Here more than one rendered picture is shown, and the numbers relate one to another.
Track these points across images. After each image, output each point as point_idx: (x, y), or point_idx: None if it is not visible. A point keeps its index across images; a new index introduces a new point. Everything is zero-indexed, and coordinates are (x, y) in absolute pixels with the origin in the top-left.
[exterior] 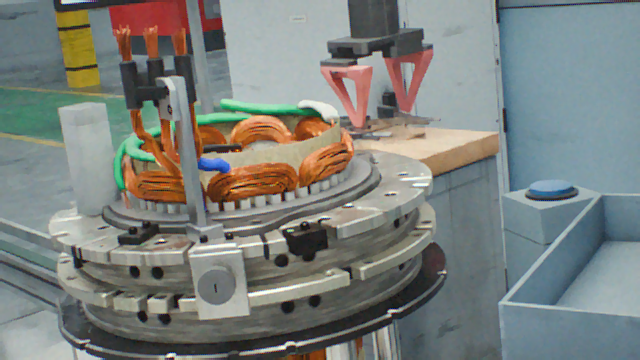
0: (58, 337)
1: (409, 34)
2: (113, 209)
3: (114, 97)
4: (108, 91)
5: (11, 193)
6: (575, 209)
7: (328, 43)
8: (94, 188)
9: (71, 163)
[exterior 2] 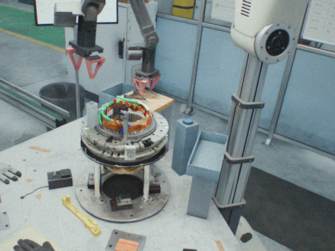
0: (2, 105)
1: (156, 72)
2: (98, 128)
3: (3, 5)
4: (0, 1)
5: None
6: (193, 127)
7: (136, 72)
8: (93, 122)
9: (87, 115)
